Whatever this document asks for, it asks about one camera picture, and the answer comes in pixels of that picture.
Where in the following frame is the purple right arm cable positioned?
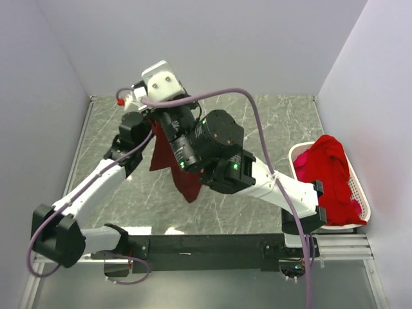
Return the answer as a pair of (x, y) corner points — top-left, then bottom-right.
(141, 86), (316, 309)

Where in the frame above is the bright red t shirt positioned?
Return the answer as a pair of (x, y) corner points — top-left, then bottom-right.
(304, 135), (366, 226)

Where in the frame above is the pink garment in basket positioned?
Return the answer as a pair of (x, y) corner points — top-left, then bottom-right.
(293, 150), (308, 180)

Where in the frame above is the dark red t shirt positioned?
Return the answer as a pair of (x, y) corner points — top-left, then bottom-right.
(149, 120), (202, 203)

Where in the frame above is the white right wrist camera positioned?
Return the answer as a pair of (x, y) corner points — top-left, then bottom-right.
(141, 60), (185, 102)

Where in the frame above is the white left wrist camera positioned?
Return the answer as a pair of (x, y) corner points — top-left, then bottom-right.
(117, 93), (143, 109)

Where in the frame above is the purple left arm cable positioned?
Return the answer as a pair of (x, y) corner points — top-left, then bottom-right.
(25, 86), (155, 286)

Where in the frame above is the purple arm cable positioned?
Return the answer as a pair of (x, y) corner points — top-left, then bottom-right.
(25, 86), (155, 286)
(141, 86), (316, 309)

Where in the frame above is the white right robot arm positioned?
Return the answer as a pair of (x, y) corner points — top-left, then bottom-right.
(125, 85), (322, 257)

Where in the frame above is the aluminium frame rail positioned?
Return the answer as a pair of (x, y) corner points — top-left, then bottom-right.
(19, 234), (387, 309)

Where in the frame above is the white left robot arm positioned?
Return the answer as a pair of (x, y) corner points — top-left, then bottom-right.
(29, 112), (153, 268)

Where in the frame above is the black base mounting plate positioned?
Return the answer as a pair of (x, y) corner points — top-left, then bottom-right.
(89, 234), (320, 274)

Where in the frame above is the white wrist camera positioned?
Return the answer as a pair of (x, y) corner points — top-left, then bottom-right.
(117, 93), (143, 109)
(141, 60), (185, 102)

